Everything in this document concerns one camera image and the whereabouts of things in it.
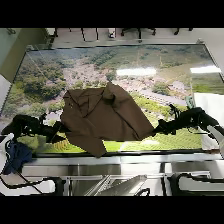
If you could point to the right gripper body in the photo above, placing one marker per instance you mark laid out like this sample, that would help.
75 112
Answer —
166 127

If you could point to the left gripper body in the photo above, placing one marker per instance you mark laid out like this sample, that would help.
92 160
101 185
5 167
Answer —
53 132

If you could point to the brown shirt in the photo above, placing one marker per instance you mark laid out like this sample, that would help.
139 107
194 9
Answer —
106 116

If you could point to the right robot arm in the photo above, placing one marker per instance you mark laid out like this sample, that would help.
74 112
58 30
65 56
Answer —
196 118

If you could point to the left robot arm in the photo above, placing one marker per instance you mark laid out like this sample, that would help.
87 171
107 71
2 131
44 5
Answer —
23 125

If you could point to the dark blue garment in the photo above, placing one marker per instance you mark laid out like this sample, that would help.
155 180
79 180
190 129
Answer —
18 155

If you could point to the black office chair base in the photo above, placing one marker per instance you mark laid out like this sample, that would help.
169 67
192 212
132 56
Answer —
138 31

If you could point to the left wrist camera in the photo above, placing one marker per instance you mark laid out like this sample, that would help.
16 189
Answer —
43 119

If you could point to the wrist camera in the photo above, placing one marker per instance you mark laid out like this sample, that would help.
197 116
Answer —
174 112
43 119

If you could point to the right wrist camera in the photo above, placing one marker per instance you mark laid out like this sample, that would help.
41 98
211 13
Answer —
174 112

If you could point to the silver frame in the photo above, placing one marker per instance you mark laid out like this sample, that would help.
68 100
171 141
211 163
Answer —
100 168

